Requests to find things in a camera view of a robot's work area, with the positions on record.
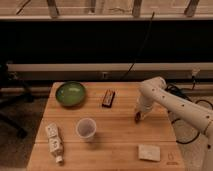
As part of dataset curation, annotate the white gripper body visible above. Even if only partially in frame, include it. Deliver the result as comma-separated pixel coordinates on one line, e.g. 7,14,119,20
135,96,154,120

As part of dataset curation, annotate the green ceramic bowl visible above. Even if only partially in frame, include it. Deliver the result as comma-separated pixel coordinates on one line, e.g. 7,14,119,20
55,81,86,107

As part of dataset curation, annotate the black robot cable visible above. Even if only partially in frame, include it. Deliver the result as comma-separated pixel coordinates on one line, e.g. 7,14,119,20
165,75,213,145

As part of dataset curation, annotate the beige sponge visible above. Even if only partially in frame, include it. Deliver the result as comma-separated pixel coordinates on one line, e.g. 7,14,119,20
138,144,161,162

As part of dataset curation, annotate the thin black cable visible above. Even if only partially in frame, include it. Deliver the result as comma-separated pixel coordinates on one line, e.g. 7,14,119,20
120,11,156,81

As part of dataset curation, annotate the white plastic bottle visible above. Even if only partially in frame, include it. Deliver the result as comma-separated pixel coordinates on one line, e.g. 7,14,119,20
45,123,64,165

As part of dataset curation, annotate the dark chocolate bar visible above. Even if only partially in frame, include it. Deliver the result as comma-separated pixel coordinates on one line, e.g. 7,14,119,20
102,89,115,108

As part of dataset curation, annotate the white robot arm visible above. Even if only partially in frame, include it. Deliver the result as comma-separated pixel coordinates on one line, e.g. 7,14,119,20
136,77,213,171

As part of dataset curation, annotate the black office chair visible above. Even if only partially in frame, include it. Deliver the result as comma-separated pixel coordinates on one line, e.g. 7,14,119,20
0,62,34,138

